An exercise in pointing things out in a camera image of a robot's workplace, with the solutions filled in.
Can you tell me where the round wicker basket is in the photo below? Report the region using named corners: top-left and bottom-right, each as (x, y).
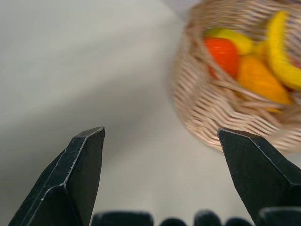
top-left (172, 0), bottom-right (301, 156)

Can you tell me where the yellow banana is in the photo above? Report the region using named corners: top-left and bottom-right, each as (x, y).
top-left (266, 10), bottom-right (301, 91)

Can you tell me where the yellow lemon fruit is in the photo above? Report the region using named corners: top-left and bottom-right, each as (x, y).
top-left (204, 27), bottom-right (268, 56)

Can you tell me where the orange mango fruit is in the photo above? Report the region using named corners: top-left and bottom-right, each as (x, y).
top-left (236, 54), bottom-right (293, 113)

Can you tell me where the red-orange round fruit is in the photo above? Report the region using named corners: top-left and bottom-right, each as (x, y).
top-left (203, 37), bottom-right (240, 80)

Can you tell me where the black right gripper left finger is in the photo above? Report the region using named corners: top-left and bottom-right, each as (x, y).
top-left (8, 126), bottom-right (106, 226)

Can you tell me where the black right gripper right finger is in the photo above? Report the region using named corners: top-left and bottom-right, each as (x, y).
top-left (216, 128), bottom-right (301, 226)

